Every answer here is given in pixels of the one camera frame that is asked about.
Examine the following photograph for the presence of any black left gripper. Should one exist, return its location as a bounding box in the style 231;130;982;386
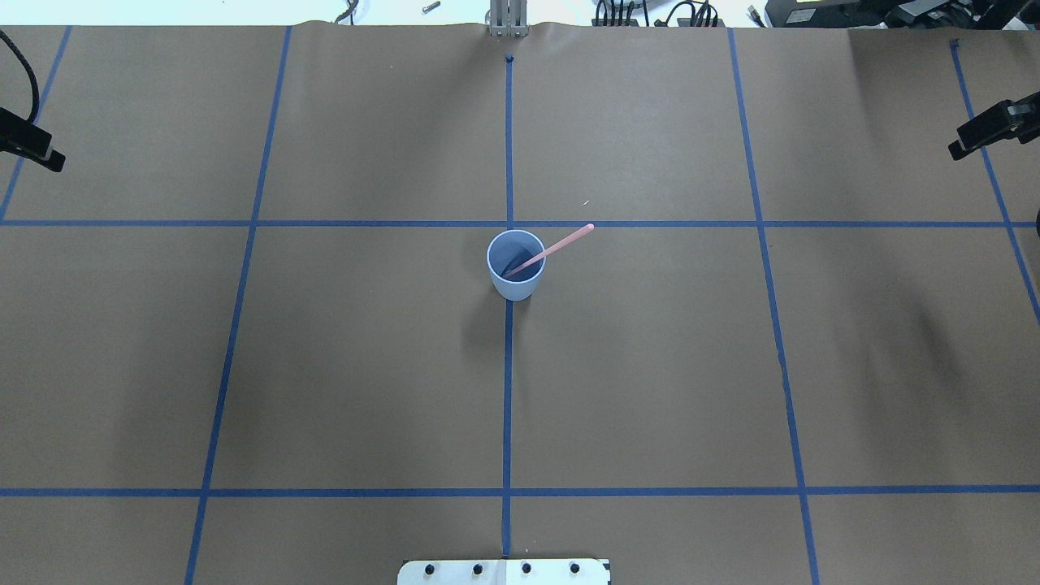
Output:
1;107;67;173

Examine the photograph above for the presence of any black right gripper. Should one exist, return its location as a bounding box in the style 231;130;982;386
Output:
947;92;1039;162

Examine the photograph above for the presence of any pink chopstick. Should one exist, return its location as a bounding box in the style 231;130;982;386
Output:
501;223;596;279

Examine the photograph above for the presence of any light blue cup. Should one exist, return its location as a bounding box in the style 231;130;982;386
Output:
486;229;546;302

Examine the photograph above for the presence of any brown paper table mat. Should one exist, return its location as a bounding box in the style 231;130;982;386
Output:
1;21;1039;584

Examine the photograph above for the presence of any black power strip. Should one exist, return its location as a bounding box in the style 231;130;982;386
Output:
591;1;725;28

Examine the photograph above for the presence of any aluminium frame post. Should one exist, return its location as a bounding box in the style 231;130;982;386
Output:
486;0;530;39

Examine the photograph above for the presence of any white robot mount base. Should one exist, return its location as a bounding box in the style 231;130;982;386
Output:
396;558;612;584

